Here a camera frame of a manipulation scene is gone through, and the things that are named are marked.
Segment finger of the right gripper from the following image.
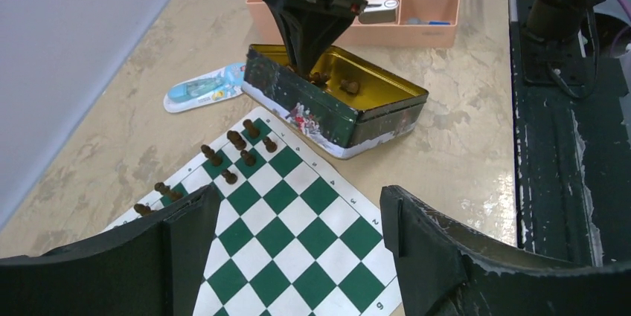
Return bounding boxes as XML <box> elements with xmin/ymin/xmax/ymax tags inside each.
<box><xmin>268</xmin><ymin>0</ymin><xmax>362</xmax><ymax>75</ymax></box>

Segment blue white packaged item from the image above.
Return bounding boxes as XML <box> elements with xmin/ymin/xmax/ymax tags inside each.
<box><xmin>163</xmin><ymin>62</ymin><xmax>246</xmax><ymax>114</ymax></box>

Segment white device in organizer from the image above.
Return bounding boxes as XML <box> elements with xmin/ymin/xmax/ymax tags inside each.
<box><xmin>358</xmin><ymin>0</ymin><xmax>400</xmax><ymax>25</ymax></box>

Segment brown chess knight piece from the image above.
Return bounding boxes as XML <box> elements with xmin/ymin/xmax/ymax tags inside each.
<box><xmin>133</xmin><ymin>203</ymin><xmax>154</xmax><ymax>217</ymax></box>

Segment blue capped tube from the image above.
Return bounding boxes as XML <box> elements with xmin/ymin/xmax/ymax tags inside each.
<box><xmin>405</xmin><ymin>17</ymin><xmax>452</xmax><ymax>26</ymax></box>

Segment black metal base frame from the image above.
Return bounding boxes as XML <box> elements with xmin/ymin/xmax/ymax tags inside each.
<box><xmin>510</xmin><ymin>0</ymin><xmax>630</xmax><ymax>266</ymax></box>

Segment gold tin brown pieces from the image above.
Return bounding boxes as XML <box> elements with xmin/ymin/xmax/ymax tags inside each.
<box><xmin>242</xmin><ymin>44</ymin><xmax>429</xmax><ymax>159</ymax></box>

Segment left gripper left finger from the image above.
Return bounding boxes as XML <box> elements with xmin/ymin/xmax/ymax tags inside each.
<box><xmin>1</xmin><ymin>185</ymin><xmax>221</xmax><ymax>315</ymax></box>

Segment peach plastic file organizer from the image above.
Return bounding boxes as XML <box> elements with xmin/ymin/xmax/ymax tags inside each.
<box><xmin>245</xmin><ymin>0</ymin><xmax>464</xmax><ymax>49</ymax></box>

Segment brown chess piece fourteenth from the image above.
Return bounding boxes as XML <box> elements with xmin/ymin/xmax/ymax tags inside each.
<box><xmin>200</xmin><ymin>144</ymin><xmax>223</xmax><ymax>167</ymax></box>

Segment green white chess mat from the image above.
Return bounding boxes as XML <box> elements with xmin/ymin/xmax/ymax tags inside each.
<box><xmin>100</xmin><ymin>106</ymin><xmax>403</xmax><ymax>316</ymax></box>

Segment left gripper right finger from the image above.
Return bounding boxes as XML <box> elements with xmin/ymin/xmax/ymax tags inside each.
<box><xmin>379</xmin><ymin>185</ymin><xmax>630</xmax><ymax>315</ymax></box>

